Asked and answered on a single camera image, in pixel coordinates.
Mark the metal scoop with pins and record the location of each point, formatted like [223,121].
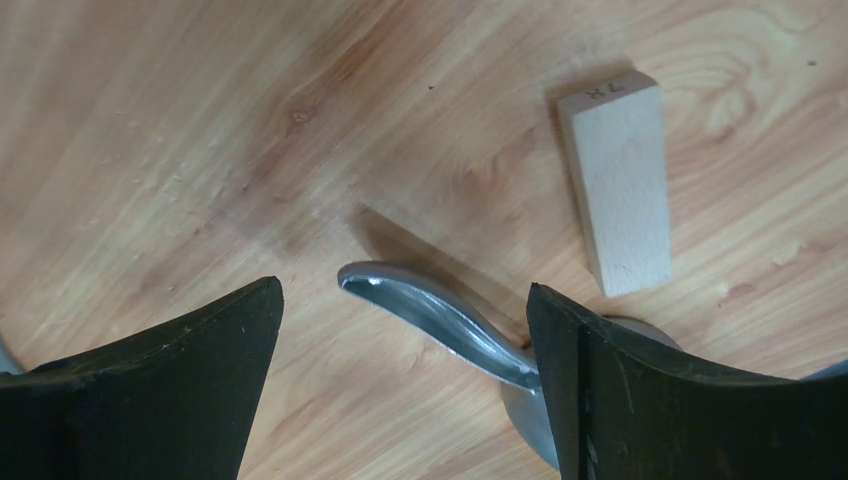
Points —
[451,321]

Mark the wooden wedge block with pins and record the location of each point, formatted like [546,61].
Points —
[615,148]

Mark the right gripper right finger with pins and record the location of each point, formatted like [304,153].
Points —
[625,406]

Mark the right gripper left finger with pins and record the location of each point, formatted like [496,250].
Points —
[174,401]

